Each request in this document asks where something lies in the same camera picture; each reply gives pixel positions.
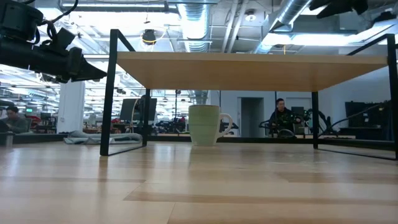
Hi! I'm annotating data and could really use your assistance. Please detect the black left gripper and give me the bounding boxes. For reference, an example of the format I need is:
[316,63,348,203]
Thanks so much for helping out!
[34,27,108,84]

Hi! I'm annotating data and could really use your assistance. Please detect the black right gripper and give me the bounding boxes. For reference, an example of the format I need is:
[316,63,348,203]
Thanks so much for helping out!
[309,0,369,19]

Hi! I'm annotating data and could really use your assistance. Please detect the pale green ceramic mug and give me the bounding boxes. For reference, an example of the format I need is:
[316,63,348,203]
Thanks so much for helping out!
[188,105,234,147]

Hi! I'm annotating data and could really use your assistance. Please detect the white pillar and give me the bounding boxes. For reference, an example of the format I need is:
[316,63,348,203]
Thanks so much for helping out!
[57,80,86,134]

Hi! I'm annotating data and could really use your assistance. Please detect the dark computer monitor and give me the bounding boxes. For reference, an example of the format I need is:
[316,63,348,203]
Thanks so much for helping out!
[119,98,158,122]

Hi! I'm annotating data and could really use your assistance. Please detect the grey crumpled cloth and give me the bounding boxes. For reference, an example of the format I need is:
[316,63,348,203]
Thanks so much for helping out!
[63,130,144,146]

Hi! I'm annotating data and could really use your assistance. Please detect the black round ceiling device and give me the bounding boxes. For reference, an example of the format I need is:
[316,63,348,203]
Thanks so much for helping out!
[141,29,158,46]

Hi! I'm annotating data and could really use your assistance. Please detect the red cart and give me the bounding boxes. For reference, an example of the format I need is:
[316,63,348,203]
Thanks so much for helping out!
[27,114,43,129]

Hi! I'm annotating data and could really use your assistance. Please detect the person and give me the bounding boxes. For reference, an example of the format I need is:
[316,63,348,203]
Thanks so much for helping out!
[0,105,29,134]
[269,98,302,137]

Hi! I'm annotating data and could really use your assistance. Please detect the black cabinet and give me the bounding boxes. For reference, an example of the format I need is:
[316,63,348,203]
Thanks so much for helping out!
[345,101,392,141]

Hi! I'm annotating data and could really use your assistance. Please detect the grey doorway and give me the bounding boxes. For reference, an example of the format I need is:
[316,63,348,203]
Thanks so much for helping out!
[238,96,265,138]

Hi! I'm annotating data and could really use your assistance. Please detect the silver slanted ceiling duct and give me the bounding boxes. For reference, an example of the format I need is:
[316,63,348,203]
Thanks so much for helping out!
[253,0,312,54]

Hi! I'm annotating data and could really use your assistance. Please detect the black left camera cable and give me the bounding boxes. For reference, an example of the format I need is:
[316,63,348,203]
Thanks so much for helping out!
[23,0,79,45]

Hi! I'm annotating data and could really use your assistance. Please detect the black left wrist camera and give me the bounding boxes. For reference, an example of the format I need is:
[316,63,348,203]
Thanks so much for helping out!
[0,0,44,41]

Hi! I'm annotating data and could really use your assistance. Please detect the wooden shelf with black frame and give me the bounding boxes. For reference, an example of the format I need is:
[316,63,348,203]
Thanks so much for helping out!
[99,29,398,161]

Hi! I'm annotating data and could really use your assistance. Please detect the black table edge rail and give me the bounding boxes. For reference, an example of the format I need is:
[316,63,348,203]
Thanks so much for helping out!
[0,133,398,152]

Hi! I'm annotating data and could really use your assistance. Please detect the silver ribbed ceiling duct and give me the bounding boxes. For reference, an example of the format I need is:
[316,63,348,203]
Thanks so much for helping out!
[177,2,213,53]

